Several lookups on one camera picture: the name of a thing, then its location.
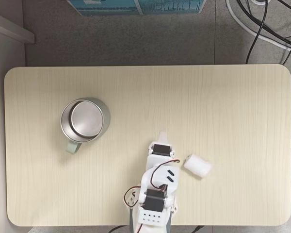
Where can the white gauze dressing roll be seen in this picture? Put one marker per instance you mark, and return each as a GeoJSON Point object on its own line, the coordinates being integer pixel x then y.
{"type": "Point", "coordinates": [197, 167]}

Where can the pale green steel-lined mug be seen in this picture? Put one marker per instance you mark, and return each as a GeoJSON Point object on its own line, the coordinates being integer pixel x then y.
{"type": "Point", "coordinates": [86, 121]}

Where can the blue printed box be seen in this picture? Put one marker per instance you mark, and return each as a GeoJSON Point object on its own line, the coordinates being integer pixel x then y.
{"type": "Point", "coordinates": [169, 6]}
{"type": "Point", "coordinates": [104, 7]}

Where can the white round plug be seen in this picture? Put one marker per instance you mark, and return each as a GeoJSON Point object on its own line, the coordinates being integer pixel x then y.
{"type": "Point", "coordinates": [260, 1]}

